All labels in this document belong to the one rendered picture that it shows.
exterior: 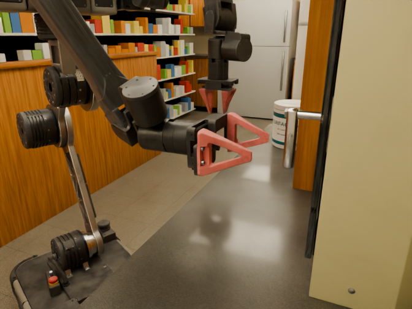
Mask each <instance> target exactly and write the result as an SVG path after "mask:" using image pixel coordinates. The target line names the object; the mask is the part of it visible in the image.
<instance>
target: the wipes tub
mask: <svg viewBox="0 0 412 309"><path fill-rule="evenodd" d="M289 108H297V109H299V110H300V100H295V99H285V100H279V101H275V102H274V111H273V129H272V144H273V145H274V146H275V147H277V148H281V149H284V137H285V129H286V118H285V117H284V111H285V109H289Z"/></svg>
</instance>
